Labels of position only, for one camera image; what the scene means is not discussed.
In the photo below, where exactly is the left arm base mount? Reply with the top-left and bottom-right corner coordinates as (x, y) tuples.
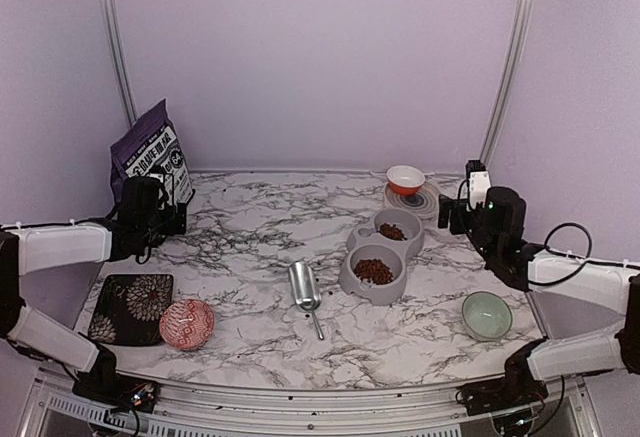
(72, 344), (160, 413)

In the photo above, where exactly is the orange white ceramic bowl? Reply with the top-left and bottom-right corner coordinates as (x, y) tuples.
(386, 165), (426, 196)

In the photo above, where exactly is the aluminium left corner post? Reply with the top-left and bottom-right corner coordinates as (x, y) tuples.
(100, 0), (137, 128)

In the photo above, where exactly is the brown kibble in bowl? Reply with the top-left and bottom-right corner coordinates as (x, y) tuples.
(353, 259), (394, 285)
(379, 223), (406, 241)

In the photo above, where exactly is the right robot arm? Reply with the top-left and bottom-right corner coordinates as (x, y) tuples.
(438, 187), (639, 405)

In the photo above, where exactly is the brown kibble in back bowl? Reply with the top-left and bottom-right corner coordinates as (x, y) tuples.
(379, 223), (406, 241)

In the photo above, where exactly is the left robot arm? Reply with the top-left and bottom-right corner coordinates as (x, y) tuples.
(1, 175), (188, 402)

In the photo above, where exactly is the spiral pattern ceramic plate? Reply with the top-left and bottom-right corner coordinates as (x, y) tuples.
(383, 180), (442, 220)

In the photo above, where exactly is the silver metal scoop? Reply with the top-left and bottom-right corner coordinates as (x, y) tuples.
(288, 261), (325, 341)

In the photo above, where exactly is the pale green glass bowl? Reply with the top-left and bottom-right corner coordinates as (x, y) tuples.
(461, 291), (513, 342)

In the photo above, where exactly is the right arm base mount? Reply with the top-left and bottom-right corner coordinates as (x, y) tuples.
(455, 339), (549, 416)

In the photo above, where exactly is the red patterned ceramic bowl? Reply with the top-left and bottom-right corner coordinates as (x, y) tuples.
(159, 299), (215, 351)

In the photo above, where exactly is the aluminium front frame rail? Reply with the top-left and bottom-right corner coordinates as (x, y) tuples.
(16, 363), (602, 436)

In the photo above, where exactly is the aluminium right corner post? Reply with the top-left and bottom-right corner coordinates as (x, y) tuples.
(479, 0), (534, 167)

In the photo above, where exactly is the brown kibble in front bowl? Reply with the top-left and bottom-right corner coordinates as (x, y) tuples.
(353, 259), (394, 285)

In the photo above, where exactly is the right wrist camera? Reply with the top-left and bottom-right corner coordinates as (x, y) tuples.
(458, 159), (491, 213)

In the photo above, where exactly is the aluminium corner post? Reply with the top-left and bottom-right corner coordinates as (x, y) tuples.
(100, 0), (137, 128)
(479, 0), (534, 167)

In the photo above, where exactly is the purple puppy food bag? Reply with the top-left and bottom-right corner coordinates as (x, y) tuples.
(110, 99), (194, 204)

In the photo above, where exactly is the black floral square plate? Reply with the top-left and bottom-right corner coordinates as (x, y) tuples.
(87, 274), (174, 347)

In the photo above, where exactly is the grey double pet bowl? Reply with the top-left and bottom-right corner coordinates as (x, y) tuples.
(338, 208), (425, 306)

